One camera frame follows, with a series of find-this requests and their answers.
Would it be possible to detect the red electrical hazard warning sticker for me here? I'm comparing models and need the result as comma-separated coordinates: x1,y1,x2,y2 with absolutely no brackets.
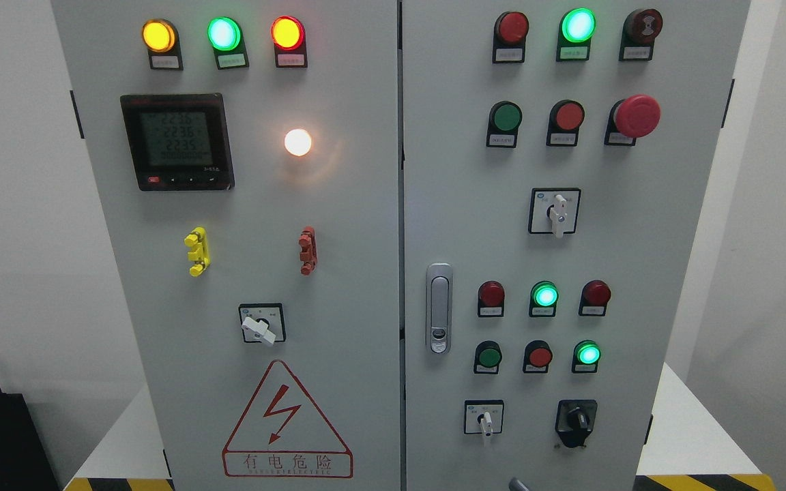
222,359,353,479

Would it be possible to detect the red-orange indicator light top left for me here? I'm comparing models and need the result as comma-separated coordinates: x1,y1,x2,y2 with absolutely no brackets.
270,16,308,68

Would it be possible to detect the green lit light third row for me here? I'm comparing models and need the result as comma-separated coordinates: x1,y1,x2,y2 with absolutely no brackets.
528,280,559,318

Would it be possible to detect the black rotary knob switch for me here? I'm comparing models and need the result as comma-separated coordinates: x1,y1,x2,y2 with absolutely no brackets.
555,399,598,448

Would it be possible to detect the dark red light third row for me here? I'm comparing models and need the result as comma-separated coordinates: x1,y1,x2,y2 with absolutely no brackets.
477,280,506,318
578,280,611,316

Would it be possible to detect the green indicator light top left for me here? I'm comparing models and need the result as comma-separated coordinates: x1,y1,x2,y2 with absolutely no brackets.
207,16,249,70

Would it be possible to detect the green lit light top right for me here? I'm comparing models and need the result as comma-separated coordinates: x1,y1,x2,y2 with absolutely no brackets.
555,7,596,62

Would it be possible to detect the black digital power meter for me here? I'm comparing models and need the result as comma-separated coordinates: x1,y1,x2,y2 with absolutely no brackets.
119,93,236,192

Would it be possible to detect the left door white selector switch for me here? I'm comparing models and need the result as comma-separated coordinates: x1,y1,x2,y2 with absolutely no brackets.
238,303,287,347

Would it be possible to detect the dark red light right third row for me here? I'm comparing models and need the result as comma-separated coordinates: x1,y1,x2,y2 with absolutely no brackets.
578,280,611,316

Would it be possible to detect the red button second row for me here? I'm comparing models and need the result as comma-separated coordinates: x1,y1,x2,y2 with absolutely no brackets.
546,100,585,148

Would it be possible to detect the silver door handle lock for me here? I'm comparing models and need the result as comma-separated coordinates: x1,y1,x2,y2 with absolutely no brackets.
425,263,453,354

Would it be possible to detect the red button fourth row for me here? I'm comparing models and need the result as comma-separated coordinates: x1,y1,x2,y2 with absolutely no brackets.
522,340,554,374

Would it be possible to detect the red button top row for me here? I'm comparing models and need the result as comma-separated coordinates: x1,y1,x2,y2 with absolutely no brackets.
492,10,529,64

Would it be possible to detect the grey electrical cabinet left door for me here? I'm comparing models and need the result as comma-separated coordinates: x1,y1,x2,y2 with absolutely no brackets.
52,1,401,490

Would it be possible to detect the black box at left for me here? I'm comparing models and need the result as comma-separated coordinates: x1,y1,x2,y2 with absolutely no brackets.
0,388,59,490

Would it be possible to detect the grey electrical cabinet door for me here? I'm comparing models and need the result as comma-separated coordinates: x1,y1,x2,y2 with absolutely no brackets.
52,1,401,490
403,1,751,490

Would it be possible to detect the white glowing indicator light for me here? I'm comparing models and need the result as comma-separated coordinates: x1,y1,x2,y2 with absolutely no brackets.
284,128,314,158

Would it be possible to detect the green button second row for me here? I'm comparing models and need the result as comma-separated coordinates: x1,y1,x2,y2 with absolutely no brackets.
486,100,522,149

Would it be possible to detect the dark red buzzer top right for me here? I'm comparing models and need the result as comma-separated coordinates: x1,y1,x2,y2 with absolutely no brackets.
620,8,663,61

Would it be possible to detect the yellow indicator light top left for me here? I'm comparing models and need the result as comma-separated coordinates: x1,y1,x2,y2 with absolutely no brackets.
141,18,183,70

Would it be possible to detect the green lit button fourth row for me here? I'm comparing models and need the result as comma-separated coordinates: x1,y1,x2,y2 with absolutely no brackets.
571,340,602,374

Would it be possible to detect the grey electrical cabinet right door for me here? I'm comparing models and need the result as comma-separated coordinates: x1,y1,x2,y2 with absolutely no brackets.
403,1,751,490

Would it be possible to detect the upper right white selector switch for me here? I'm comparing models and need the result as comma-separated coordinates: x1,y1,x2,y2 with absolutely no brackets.
527,188,581,237

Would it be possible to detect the lower white selector switch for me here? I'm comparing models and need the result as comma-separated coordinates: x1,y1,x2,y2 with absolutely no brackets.
463,399,505,445

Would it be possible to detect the red terminal clip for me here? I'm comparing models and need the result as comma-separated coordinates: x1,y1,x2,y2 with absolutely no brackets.
297,226,318,276

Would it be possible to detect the red emergency stop mushroom button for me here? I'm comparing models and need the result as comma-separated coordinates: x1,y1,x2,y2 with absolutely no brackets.
603,94,662,147

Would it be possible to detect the yellow terminal clip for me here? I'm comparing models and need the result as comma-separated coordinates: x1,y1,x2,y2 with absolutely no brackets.
183,226,210,277

